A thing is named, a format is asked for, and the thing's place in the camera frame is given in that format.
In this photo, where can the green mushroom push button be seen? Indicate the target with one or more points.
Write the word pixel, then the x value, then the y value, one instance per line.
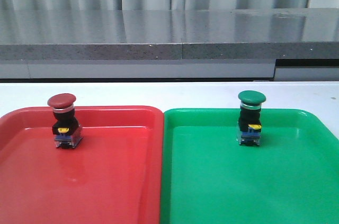
pixel 249 125

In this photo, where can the red mushroom push button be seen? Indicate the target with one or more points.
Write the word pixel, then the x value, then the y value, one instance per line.
pixel 67 130

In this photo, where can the green plastic tray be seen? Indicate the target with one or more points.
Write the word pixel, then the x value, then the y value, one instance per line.
pixel 292 177

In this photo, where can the red plastic tray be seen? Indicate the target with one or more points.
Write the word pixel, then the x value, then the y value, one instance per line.
pixel 112 176

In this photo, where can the grey stone counter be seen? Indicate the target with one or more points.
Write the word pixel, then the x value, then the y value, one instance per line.
pixel 195 45

